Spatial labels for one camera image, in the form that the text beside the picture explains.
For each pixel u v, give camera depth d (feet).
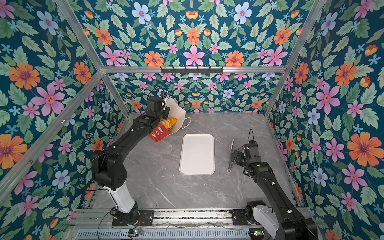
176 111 3.12
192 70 3.06
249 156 2.03
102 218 2.38
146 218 2.41
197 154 3.13
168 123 3.13
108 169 1.53
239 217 2.40
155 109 2.15
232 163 3.04
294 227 1.25
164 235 2.51
